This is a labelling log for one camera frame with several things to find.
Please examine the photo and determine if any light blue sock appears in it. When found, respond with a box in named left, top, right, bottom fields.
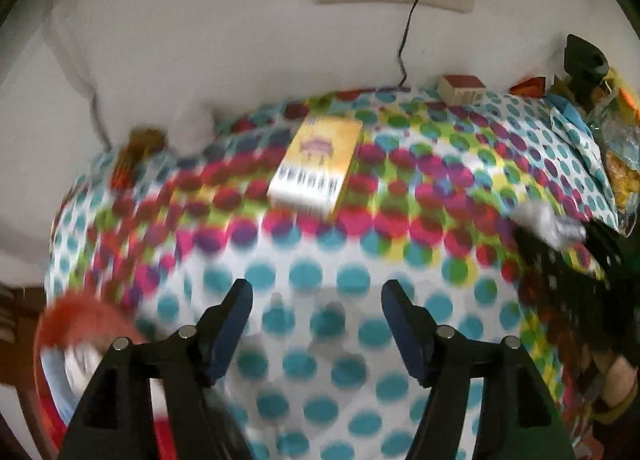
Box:
left=40, top=343, right=103, bottom=424

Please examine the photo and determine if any red packet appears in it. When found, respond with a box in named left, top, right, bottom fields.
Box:
left=509, top=76, right=546, bottom=98

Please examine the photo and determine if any polka dot bed sheet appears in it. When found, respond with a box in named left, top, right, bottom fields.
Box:
left=45, top=89, right=617, bottom=459

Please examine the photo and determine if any black clamp stand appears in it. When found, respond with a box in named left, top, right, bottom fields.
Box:
left=564, top=34, right=610, bottom=112

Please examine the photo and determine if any small red-top box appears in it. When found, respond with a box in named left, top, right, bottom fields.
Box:
left=437, top=75, right=486, bottom=106

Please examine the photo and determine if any crumpled white tissue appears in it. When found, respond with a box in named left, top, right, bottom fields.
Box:
left=167, top=103, right=216, bottom=157

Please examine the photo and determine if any black cable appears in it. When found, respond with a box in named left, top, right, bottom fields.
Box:
left=397, top=0, right=426, bottom=91

